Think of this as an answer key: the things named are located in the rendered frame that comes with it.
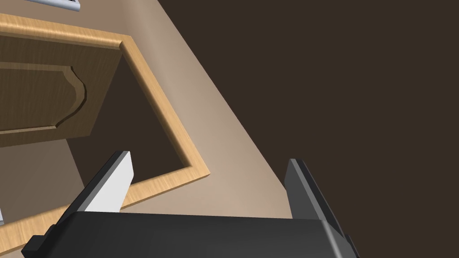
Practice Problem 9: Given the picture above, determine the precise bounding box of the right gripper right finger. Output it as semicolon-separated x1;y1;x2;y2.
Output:
284;158;346;237

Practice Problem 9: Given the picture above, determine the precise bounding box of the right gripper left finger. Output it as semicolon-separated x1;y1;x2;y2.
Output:
65;150;134;213

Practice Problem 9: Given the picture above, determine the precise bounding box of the brown wooden door leaf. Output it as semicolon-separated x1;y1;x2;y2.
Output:
0;34;123;148

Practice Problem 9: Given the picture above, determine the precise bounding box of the grey framed window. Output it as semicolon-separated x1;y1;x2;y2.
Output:
26;0;81;12

